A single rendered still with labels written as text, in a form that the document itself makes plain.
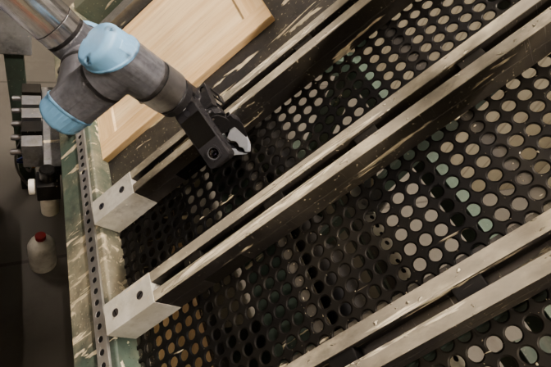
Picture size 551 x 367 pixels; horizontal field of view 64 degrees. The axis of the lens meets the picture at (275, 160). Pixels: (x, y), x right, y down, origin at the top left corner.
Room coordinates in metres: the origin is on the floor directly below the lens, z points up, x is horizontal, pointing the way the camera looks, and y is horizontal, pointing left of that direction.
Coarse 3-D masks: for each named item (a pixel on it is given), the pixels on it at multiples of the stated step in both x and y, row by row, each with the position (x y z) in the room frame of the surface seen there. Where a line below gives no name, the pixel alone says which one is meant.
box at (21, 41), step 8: (0, 16) 1.14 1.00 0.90; (8, 16) 1.15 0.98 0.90; (0, 24) 1.13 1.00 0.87; (8, 24) 1.15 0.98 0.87; (16, 24) 1.16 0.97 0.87; (0, 32) 1.13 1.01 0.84; (8, 32) 1.15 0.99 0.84; (16, 32) 1.16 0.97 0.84; (24, 32) 1.17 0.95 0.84; (0, 40) 1.13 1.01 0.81; (8, 40) 1.14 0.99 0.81; (16, 40) 1.16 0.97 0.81; (24, 40) 1.17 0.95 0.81; (0, 48) 1.13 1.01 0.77; (8, 48) 1.14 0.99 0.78; (16, 48) 1.16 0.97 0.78; (24, 48) 1.17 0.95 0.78
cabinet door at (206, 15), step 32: (160, 0) 1.19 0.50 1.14; (192, 0) 1.13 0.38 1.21; (224, 0) 1.07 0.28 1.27; (256, 0) 1.01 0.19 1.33; (128, 32) 1.13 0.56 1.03; (160, 32) 1.07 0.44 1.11; (192, 32) 1.02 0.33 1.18; (224, 32) 0.97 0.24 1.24; (256, 32) 0.94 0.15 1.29; (192, 64) 0.92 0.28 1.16; (128, 96) 0.91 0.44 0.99; (128, 128) 0.81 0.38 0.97
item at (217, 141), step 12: (192, 108) 0.57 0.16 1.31; (180, 120) 0.56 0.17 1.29; (192, 120) 0.56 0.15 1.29; (204, 120) 0.56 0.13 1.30; (192, 132) 0.55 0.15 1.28; (204, 132) 0.55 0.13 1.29; (216, 132) 0.55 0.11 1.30; (204, 144) 0.54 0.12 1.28; (216, 144) 0.54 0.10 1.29; (228, 144) 0.55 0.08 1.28; (204, 156) 0.53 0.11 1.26; (216, 156) 0.53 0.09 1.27; (228, 156) 0.53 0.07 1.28
